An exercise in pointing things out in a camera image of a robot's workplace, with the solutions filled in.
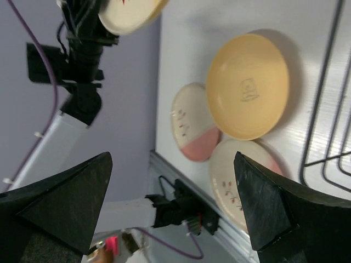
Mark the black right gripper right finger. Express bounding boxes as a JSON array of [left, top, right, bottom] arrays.
[[234, 152, 350, 262]]

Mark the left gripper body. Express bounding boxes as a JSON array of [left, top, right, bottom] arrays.
[[26, 0, 120, 94]]

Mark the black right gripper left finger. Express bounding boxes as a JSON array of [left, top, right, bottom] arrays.
[[1, 152, 113, 262]]

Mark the beige yellow branch plate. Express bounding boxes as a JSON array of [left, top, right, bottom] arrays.
[[98, 0, 168, 35]]

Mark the beige pink branch plate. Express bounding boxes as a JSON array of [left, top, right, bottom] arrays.
[[208, 139, 282, 232]]

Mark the large pink white plate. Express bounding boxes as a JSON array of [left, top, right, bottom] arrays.
[[171, 82, 222, 162]]

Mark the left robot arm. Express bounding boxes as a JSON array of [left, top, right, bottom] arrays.
[[5, 1, 167, 193]]

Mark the orange bear plate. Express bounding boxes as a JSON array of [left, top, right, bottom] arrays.
[[206, 34, 290, 140]]

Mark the black wire dish rack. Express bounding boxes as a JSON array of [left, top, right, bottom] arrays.
[[299, 1, 350, 199]]

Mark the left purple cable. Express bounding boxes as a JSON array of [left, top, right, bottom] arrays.
[[0, 0, 204, 260]]

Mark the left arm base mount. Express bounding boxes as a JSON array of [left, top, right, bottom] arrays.
[[154, 175, 219, 235]]

